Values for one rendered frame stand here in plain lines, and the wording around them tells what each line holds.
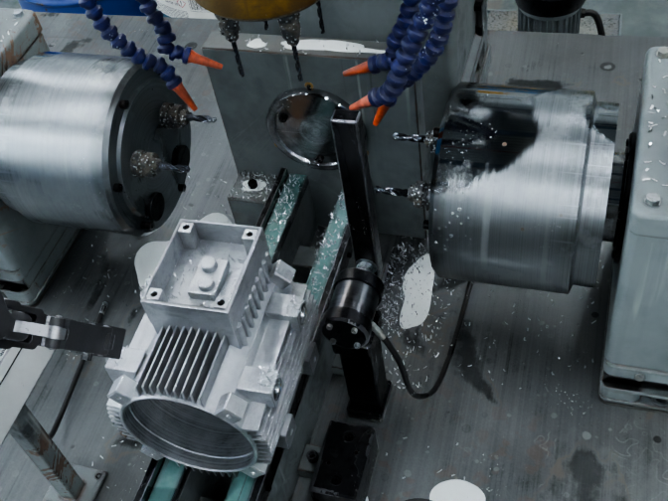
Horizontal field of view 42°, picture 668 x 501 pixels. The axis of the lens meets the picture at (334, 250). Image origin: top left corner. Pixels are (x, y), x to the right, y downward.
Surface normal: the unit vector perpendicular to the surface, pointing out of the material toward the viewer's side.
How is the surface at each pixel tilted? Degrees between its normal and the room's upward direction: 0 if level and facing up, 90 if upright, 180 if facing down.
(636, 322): 90
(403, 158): 90
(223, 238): 90
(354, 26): 90
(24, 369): 57
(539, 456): 0
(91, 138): 43
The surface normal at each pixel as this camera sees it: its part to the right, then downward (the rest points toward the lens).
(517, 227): -0.30, 0.41
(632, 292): -0.27, 0.74
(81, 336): 0.95, 0.13
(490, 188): -0.29, 0.10
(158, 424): 0.70, -0.29
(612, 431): -0.13, -0.65
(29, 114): -0.26, -0.16
